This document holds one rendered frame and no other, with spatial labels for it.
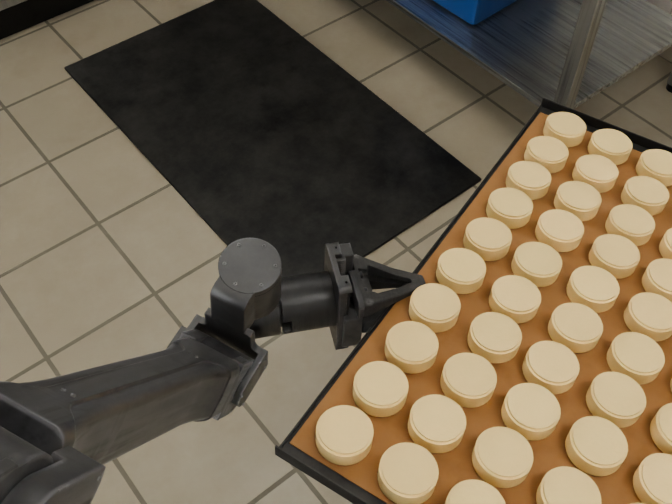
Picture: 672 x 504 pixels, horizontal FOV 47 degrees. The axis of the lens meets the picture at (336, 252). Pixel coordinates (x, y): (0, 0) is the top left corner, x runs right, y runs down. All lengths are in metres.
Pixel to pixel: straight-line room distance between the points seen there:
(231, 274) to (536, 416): 0.30
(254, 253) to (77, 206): 1.61
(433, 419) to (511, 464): 0.07
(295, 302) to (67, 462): 0.39
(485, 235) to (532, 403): 0.21
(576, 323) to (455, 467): 0.20
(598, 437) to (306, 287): 0.30
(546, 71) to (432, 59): 0.49
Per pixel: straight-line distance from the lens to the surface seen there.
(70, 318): 2.06
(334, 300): 0.77
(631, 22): 2.56
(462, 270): 0.81
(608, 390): 0.76
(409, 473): 0.68
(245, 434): 1.82
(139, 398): 0.54
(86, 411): 0.48
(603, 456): 0.73
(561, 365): 0.76
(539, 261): 0.84
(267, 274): 0.70
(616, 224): 0.91
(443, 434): 0.70
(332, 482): 0.68
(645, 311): 0.84
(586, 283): 0.84
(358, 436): 0.69
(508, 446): 0.70
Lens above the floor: 1.64
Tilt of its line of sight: 52 degrees down
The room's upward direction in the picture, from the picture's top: straight up
